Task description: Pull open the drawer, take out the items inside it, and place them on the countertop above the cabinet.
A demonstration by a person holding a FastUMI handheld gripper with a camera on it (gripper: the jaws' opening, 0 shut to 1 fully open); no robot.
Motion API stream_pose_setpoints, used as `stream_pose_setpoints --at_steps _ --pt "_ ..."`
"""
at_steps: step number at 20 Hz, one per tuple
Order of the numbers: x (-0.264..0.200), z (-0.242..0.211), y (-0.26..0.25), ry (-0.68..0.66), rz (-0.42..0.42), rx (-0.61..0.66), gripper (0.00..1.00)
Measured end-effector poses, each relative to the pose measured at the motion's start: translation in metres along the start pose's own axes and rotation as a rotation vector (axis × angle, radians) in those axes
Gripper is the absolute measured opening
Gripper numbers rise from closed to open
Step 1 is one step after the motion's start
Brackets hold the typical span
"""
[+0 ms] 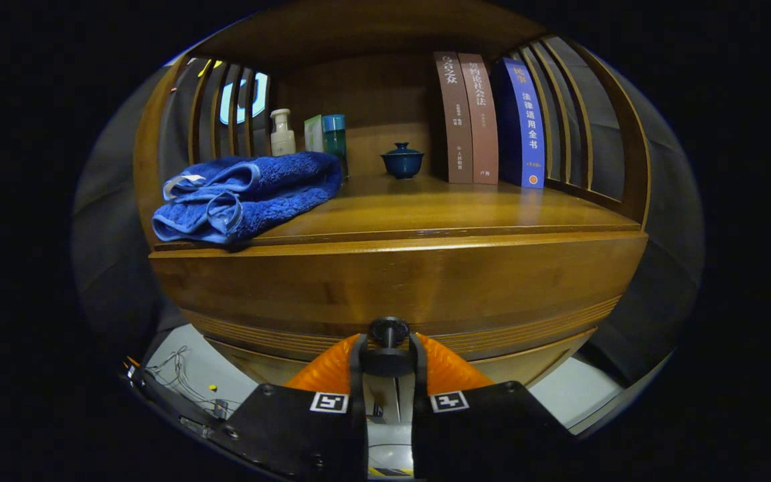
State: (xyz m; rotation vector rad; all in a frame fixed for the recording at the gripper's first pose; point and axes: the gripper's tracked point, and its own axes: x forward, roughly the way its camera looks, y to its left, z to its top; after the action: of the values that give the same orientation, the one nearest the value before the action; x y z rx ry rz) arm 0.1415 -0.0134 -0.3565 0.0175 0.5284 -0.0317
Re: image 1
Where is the blue book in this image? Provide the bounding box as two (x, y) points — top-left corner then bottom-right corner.
(493, 57), (546, 189)

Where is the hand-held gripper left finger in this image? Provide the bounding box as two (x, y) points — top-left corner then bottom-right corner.
(225, 333), (367, 481)

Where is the wooden countertop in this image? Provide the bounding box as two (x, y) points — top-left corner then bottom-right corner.
(151, 171), (647, 258)

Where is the blue folded towel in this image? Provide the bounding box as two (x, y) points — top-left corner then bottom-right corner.
(152, 151), (343, 245)

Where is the white pump bottle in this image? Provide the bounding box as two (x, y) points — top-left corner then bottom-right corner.
(270, 108), (296, 157)

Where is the dark blue lidded teacup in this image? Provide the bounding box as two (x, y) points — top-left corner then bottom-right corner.
(380, 142), (425, 180)

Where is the wooden cabinet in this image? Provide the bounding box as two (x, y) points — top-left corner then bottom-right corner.
(133, 0), (652, 429)

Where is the wooden drawer with black knob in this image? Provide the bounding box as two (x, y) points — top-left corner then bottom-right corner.
(149, 231), (649, 377)

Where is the teal bottle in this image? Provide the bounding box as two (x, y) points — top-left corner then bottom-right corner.
(322, 114), (349, 180)

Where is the green and white box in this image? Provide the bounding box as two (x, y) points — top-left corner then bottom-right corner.
(304, 114), (325, 153)

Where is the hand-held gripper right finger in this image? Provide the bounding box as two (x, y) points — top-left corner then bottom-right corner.
(409, 333), (577, 481)

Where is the white cable bundle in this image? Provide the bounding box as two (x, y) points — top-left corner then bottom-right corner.
(147, 345), (229, 412)

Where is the wooden cabinet door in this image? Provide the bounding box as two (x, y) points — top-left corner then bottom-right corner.
(469, 328), (597, 386)
(206, 336), (333, 388)

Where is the brown book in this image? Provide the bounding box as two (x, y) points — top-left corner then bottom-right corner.
(433, 52), (474, 184)
(458, 53), (499, 185)

